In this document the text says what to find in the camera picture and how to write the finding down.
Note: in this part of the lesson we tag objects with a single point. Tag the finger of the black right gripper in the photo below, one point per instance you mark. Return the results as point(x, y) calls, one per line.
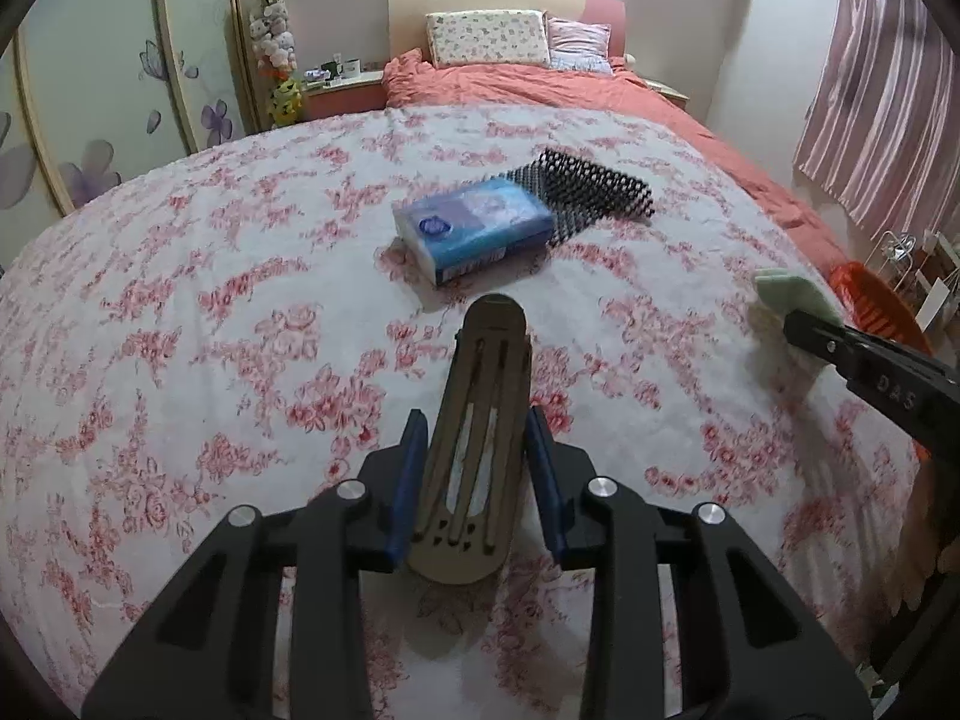
point(918, 393)

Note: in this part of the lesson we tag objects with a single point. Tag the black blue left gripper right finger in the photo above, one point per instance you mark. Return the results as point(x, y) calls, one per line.
point(749, 646)

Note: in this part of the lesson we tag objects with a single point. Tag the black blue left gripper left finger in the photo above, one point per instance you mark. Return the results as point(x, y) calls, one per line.
point(205, 648)

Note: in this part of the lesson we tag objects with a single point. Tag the pale green cloth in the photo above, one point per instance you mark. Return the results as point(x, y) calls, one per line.
point(784, 292)

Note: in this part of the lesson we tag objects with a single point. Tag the black spiky plastic mat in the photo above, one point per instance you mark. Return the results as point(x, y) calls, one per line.
point(581, 193)

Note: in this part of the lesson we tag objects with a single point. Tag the blue tissue pack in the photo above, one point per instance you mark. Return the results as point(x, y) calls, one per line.
point(454, 233)

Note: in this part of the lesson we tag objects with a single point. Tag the red plastic basin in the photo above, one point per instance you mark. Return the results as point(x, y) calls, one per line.
point(874, 308)

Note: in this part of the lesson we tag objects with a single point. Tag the pink striped curtain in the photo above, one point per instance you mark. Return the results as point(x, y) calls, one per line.
point(881, 137)

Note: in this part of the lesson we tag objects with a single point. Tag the pink floral table cloth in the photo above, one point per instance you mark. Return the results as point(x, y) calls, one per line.
point(243, 326)

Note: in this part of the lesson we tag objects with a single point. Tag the right bedside table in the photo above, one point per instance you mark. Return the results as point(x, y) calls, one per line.
point(672, 95)

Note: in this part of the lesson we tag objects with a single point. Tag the salmon pink bed quilt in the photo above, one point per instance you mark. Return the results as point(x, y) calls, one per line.
point(409, 79)

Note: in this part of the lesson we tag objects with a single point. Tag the pink striped pillow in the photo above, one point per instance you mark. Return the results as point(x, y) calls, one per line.
point(578, 46)

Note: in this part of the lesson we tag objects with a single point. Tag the white floral pillow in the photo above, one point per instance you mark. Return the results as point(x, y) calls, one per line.
point(502, 36)

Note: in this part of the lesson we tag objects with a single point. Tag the pink left nightstand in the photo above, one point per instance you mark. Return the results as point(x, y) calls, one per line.
point(362, 93)

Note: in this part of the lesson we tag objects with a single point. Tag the floral wardrobe doors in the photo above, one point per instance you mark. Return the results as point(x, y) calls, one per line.
point(96, 92)

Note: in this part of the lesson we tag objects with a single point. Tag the hanging plush toys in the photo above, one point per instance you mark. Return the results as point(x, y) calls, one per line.
point(273, 46)

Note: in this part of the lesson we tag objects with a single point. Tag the beige pink headboard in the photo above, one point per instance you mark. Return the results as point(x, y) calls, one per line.
point(407, 17)

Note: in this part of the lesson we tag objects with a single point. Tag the white wire rack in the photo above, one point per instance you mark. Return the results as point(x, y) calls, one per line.
point(923, 273)

